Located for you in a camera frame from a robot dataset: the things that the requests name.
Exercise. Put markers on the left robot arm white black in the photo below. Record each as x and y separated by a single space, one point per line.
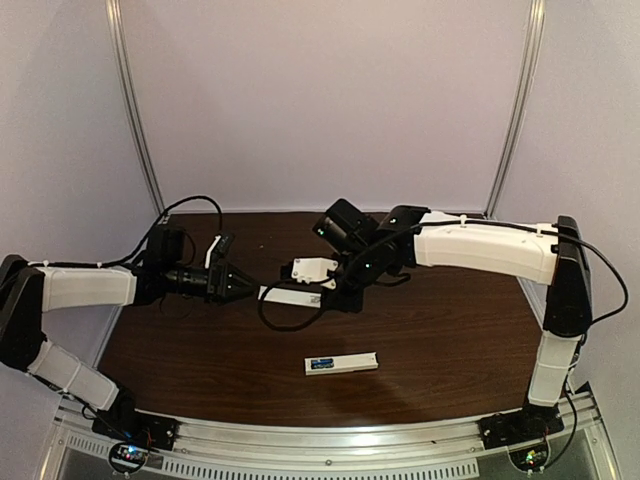
29 290

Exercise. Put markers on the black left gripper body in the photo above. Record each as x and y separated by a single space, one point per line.
220 282

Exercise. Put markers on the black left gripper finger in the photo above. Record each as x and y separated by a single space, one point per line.
237 279
236 293

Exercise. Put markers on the white remote control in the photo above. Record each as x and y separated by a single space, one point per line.
345 364

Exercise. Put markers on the right aluminium frame post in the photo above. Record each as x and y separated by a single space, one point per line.
530 57

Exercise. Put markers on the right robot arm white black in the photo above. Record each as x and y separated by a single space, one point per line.
548 254

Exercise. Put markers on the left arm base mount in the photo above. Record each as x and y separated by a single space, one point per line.
137 435

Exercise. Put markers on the aluminium frame post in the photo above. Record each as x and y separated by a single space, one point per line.
530 57
134 118

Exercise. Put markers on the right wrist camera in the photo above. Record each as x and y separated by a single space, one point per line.
311 271

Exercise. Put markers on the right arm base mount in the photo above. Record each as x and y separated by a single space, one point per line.
525 433

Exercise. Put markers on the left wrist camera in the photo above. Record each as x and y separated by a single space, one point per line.
219 248

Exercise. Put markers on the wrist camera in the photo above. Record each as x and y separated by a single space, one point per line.
219 248
311 271

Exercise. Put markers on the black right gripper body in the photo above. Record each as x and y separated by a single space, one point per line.
343 298

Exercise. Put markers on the front aluminium rail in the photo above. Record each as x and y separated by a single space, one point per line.
449 449

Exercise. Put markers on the left aluminium frame post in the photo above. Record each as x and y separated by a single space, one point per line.
134 118

